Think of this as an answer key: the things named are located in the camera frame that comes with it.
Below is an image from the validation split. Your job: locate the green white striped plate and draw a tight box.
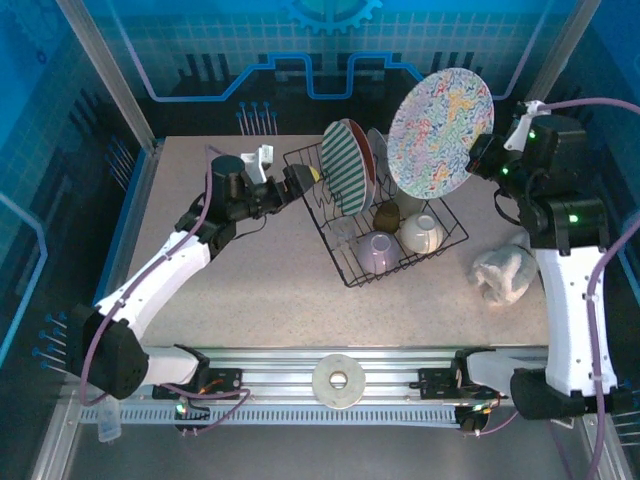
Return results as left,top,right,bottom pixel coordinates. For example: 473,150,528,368
320,119,374,217

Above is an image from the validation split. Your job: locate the colourful squiggle pattern plate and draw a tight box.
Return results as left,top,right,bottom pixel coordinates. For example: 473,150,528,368
387,67,496,200

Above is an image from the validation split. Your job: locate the small clear glass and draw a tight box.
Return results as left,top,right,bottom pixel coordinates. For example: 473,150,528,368
329,214,361,251

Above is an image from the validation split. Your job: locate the white plate with blue rings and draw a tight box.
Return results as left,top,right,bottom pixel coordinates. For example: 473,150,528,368
367,127,400,199

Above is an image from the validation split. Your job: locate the frosted pale tumbler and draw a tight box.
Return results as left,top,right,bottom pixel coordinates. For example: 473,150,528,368
394,189,427,221

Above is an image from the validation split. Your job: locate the small brown cup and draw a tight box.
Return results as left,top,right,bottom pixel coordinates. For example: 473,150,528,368
372,200,401,235

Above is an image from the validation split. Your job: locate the white ceramic bowl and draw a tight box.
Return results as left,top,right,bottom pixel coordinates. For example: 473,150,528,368
398,213,445,254

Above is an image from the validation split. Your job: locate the black wire dish rack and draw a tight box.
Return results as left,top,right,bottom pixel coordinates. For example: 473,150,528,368
282,130,470,289

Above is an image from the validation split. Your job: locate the white crumpled towel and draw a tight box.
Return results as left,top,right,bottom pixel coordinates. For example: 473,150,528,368
467,232,539,307

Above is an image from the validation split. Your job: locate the grey round disc with hole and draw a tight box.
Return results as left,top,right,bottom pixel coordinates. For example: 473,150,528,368
311,353,367,410

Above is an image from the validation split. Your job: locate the clear plastic tube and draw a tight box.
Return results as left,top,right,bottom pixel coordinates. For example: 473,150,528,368
97,399,123,444

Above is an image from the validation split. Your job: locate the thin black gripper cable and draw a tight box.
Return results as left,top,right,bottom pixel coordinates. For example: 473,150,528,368
233,213,272,242

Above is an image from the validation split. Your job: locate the aluminium frame post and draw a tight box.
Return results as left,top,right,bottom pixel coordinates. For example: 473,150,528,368
53,0,166,154
527,0,604,109

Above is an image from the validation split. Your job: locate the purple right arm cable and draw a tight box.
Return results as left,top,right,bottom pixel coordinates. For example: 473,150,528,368
462,97,640,480

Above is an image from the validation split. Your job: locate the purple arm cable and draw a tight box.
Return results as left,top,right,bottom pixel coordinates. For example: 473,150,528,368
79,143,252,437
462,97,640,480

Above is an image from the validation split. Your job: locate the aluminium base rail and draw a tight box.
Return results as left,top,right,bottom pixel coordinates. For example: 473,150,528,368
69,344,551,407

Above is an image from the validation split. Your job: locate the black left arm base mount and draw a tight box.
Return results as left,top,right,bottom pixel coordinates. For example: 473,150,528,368
152,364,245,401

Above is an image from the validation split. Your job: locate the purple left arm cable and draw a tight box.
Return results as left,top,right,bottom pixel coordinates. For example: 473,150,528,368
79,143,252,437

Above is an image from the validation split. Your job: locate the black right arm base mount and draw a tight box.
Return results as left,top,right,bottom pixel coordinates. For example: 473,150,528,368
417,349,506,401

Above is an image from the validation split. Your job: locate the grey slotted cable duct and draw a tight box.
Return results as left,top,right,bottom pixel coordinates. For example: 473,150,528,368
79,402,469,430

